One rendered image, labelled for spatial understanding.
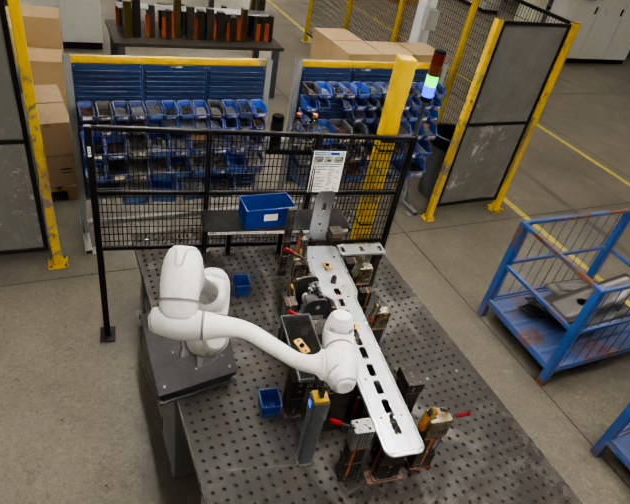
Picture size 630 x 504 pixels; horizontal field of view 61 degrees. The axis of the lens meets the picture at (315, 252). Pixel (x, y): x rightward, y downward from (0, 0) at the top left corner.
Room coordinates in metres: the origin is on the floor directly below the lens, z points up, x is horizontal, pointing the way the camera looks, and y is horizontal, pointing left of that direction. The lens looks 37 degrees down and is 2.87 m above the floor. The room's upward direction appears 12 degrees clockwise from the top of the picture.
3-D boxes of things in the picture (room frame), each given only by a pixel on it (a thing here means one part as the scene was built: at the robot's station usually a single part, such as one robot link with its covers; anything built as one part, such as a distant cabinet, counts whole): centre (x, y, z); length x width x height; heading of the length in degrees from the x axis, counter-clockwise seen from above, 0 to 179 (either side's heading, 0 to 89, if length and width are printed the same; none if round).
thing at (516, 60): (5.05, -1.46, 1.00); 1.04 x 0.14 x 2.00; 121
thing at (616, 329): (3.42, -2.15, 0.47); 1.20 x 0.80 x 0.95; 120
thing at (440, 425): (1.48, -0.66, 0.88); 0.15 x 0.11 x 0.36; 112
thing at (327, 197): (2.63, 0.01, 1.17); 0.12 x 0.01 x 0.34; 112
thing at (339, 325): (1.35, -0.14, 1.53); 0.13 x 0.11 x 0.16; 11
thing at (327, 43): (5.87, -0.21, 0.68); 1.20 x 0.80 x 1.35; 123
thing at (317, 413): (1.37, -0.14, 0.92); 0.08 x 0.08 x 0.44; 22
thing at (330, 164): (2.93, 0.03, 1.30); 0.23 x 0.02 x 0.31; 112
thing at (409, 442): (1.93, -0.28, 1.00); 1.38 x 0.22 x 0.02; 22
